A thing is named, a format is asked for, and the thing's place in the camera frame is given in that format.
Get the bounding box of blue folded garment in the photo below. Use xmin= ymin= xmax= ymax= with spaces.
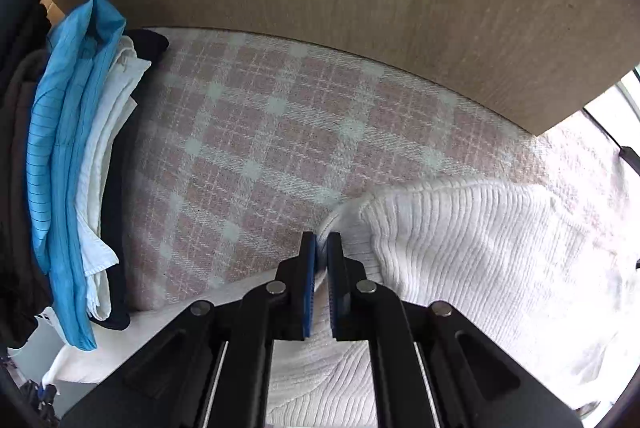
xmin=27 ymin=0 xmax=127 ymax=351

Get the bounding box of pink plaid blanket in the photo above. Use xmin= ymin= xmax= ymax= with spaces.
xmin=120 ymin=27 xmax=636 ymax=314

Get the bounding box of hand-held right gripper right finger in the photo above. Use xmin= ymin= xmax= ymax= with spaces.
xmin=326 ymin=232 xmax=583 ymax=428

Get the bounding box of pine wall panel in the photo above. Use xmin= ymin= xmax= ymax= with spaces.
xmin=40 ymin=0 xmax=66 ymax=29

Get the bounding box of white folded garment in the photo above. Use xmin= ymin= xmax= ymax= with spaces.
xmin=75 ymin=35 xmax=152 ymax=321

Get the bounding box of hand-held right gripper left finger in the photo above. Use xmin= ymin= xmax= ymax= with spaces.
xmin=60 ymin=231 xmax=318 ymax=428

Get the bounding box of dark navy folded garment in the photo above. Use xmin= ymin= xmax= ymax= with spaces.
xmin=90 ymin=28 xmax=171 ymax=331

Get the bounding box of cream ribbed knit sweater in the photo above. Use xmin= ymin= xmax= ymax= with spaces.
xmin=265 ymin=178 xmax=640 ymax=428

